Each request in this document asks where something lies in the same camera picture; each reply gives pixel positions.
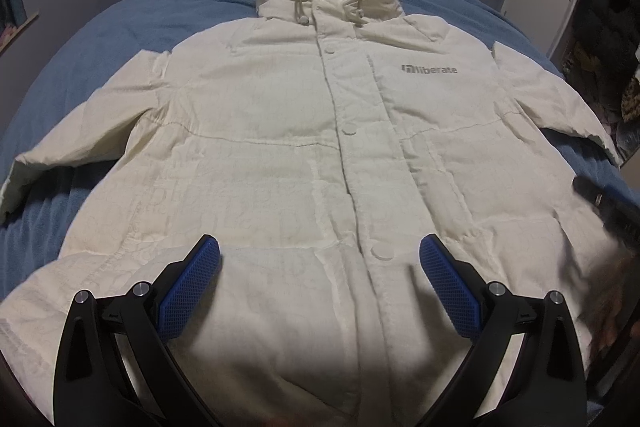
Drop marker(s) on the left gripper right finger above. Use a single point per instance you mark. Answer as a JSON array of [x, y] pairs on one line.
[[547, 386]]

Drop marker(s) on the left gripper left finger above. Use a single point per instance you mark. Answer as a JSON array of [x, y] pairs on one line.
[[91, 384]]

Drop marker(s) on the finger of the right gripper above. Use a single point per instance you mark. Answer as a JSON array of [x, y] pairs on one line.
[[619, 215]]

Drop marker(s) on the cream hooded puffer jacket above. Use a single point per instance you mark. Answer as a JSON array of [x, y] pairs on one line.
[[254, 357]]

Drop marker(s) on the dark clothes hanging right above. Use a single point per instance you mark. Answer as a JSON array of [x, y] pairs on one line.
[[601, 62]]

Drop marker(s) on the blue bed blanket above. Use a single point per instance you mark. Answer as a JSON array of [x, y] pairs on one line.
[[125, 16]]

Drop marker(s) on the wooden window sill shelf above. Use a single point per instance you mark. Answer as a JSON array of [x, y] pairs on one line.
[[10, 34]]

